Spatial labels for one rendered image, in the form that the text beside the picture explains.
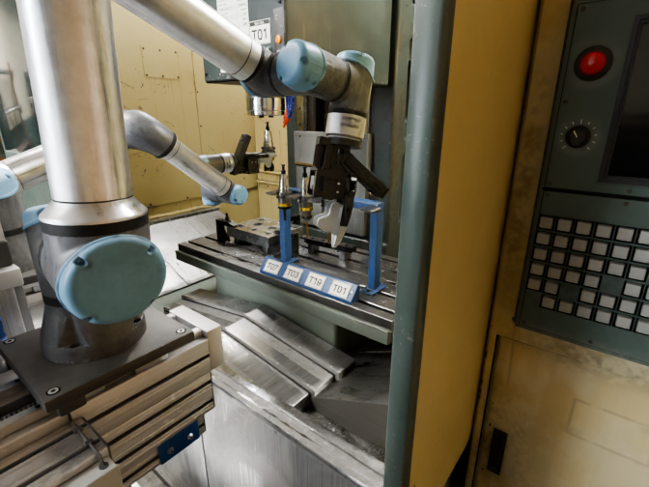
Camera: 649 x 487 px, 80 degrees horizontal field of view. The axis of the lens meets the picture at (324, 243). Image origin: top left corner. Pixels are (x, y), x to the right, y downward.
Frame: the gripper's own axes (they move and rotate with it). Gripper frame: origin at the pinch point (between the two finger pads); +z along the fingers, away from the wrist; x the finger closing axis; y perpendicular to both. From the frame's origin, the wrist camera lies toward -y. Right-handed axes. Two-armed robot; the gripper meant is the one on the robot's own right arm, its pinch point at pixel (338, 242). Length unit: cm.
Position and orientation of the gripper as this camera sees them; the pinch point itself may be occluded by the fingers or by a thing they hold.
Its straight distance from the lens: 78.5
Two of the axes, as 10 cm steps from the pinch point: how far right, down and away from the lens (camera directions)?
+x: 2.2, 1.9, -9.6
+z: -1.5, 9.8, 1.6
